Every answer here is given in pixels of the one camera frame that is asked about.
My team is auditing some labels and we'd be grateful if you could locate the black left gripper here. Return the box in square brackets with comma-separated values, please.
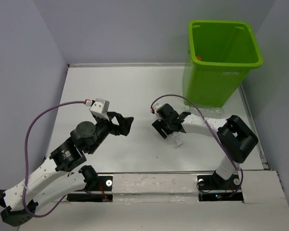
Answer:
[88, 112, 134, 154]

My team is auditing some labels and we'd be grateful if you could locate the large clear crushed bottle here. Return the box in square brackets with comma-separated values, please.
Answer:
[167, 132, 183, 148]

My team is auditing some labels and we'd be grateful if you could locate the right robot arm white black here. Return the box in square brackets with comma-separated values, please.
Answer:
[151, 103, 259, 189]

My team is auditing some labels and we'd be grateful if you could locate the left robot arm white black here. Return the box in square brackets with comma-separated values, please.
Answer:
[0, 112, 134, 227]

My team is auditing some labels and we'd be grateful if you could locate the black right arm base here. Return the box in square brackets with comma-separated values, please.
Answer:
[196, 169, 244, 202]

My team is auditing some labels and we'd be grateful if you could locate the green plastic bin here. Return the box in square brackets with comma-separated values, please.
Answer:
[182, 20, 263, 107]

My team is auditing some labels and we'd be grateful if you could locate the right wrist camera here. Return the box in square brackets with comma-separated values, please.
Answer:
[151, 103, 162, 114]

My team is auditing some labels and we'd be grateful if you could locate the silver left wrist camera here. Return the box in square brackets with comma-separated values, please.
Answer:
[89, 99, 109, 120]

